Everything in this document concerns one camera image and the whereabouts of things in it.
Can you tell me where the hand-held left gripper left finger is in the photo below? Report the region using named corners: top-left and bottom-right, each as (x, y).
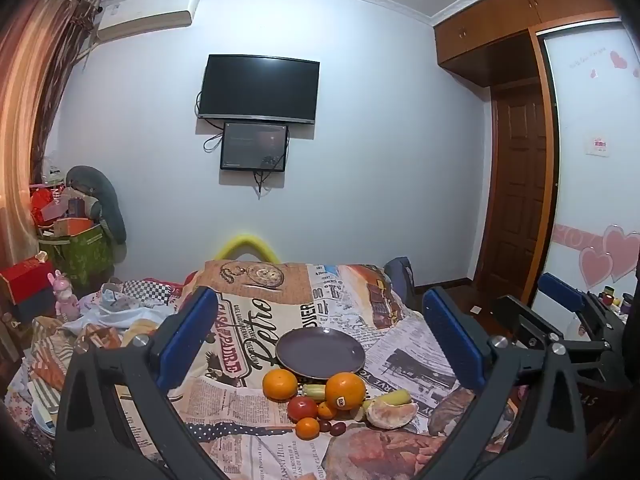
top-left (54, 286), bottom-right (228, 480)

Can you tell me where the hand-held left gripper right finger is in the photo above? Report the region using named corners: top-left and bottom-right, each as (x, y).
top-left (421, 287), bottom-right (601, 480)

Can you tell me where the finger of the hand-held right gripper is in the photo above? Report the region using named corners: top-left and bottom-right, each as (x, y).
top-left (492, 296), bottom-right (601, 361)
top-left (537, 272), bottom-right (618, 323)

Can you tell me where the orange without sticker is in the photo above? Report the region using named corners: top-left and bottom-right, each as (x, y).
top-left (262, 369), bottom-right (299, 401)

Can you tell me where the orange with sticker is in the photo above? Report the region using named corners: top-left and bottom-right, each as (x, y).
top-left (325, 372), bottom-right (367, 411)

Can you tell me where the purple plate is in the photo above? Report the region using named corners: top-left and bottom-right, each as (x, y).
top-left (275, 327), bottom-right (366, 380)

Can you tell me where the red tomato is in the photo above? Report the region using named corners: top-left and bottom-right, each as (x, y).
top-left (287, 397), bottom-right (319, 422)

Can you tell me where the checkered cloth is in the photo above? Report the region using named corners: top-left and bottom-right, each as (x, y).
top-left (102, 280), bottom-right (183, 308)

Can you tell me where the printed newspaper-pattern blanket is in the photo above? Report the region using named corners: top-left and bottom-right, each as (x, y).
top-left (65, 259), bottom-right (516, 480)

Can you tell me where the dark blue chair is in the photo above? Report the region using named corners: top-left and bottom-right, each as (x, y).
top-left (384, 256), bottom-right (418, 306)

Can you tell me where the white cloth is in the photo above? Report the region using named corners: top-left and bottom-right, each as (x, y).
top-left (62, 290), bottom-right (173, 333)

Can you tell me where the peeled pomelo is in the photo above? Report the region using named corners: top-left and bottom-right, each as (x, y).
top-left (366, 396), bottom-right (420, 430)

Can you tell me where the white wardrobe door with hearts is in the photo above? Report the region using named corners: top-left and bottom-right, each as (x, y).
top-left (530, 22), bottom-right (640, 321)

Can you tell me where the brown wooden door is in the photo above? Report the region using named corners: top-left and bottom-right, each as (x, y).
top-left (475, 77), bottom-right (552, 297)

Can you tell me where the pink bunny figure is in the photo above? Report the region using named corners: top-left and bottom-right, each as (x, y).
top-left (47, 270), bottom-right (81, 322)

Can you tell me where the green storage box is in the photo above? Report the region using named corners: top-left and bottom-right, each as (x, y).
top-left (39, 222), bottom-right (116, 286)

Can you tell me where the grey plush toy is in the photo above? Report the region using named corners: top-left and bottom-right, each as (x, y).
top-left (65, 165), bottom-right (127, 246)

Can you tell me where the red gift box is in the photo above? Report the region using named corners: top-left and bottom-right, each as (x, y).
top-left (0, 259), bottom-right (56, 306)

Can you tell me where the small black monitor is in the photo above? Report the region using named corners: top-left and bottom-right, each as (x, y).
top-left (220, 121), bottom-right (290, 173)

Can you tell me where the red bag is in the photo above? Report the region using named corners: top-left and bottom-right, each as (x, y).
top-left (30, 186), bottom-right (68, 226)

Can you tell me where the wooden overhead cabinet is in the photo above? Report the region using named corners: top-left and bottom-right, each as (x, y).
top-left (434, 0), bottom-right (621, 89)

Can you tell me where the brown curtain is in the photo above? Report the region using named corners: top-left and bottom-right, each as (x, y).
top-left (0, 0), bottom-right (101, 311)

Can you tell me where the white air conditioner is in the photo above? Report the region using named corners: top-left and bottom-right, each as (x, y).
top-left (96, 0), bottom-right (202, 44)

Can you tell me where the black wall television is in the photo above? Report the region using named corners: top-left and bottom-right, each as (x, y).
top-left (196, 53), bottom-right (321, 126)

